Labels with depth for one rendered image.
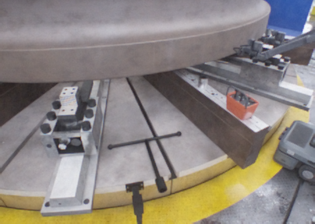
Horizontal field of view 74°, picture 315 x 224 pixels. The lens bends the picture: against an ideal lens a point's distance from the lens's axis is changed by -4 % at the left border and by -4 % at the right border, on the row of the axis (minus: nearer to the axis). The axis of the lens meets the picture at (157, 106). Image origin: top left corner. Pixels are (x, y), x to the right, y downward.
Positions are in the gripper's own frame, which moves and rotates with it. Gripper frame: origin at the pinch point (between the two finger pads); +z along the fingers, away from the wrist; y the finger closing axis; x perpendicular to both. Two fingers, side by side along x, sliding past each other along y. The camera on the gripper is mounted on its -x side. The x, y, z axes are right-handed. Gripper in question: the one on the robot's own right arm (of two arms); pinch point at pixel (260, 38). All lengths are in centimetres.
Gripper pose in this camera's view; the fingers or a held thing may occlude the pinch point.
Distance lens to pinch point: 243.8
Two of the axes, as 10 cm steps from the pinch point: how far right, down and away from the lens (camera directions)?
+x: 0.0, 8.2, 5.7
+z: -7.2, -3.9, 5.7
